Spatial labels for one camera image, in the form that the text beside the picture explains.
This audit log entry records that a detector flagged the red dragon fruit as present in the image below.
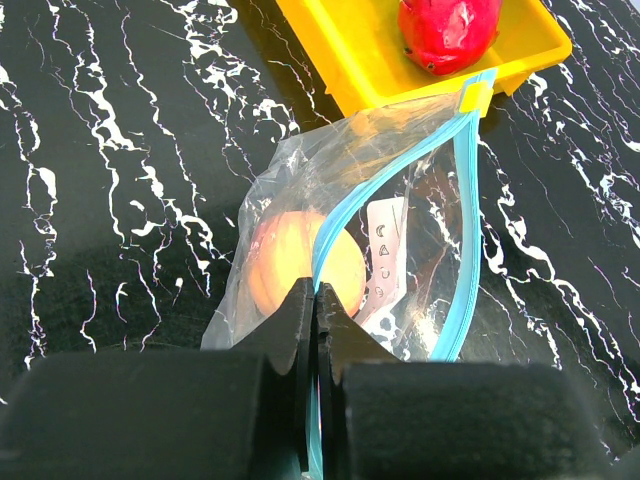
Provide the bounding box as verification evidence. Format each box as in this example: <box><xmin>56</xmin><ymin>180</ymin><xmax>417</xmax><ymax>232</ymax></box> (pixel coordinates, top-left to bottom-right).
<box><xmin>397</xmin><ymin>0</ymin><xmax>503</xmax><ymax>76</ymax></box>

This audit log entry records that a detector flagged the yellow plastic tray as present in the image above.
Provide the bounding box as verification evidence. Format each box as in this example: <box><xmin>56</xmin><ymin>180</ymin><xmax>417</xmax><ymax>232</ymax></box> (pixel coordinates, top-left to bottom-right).
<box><xmin>277</xmin><ymin>1</ymin><xmax>572</xmax><ymax>116</ymax></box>

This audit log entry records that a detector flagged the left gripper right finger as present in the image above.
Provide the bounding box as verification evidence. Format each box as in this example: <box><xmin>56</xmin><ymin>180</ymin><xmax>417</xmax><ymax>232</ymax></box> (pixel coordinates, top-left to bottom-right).
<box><xmin>317</xmin><ymin>285</ymin><xmax>639</xmax><ymax>479</ymax></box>

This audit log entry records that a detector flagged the peach fruit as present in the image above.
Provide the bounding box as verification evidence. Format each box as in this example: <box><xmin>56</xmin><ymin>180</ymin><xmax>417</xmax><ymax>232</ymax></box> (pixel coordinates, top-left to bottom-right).
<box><xmin>248</xmin><ymin>211</ymin><xmax>366</xmax><ymax>316</ymax></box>

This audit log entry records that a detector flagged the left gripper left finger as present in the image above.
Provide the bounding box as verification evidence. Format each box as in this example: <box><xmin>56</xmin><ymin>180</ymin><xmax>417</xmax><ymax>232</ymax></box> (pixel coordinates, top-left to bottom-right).
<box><xmin>1</xmin><ymin>279</ymin><xmax>314</xmax><ymax>479</ymax></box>

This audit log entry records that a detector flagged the clear blue zip bag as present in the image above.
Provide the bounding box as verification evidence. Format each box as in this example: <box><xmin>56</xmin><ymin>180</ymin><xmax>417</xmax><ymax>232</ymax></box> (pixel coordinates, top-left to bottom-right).
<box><xmin>201</xmin><ymin>70</ymin><xmax>496</xmax><ymax>479</ymax></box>

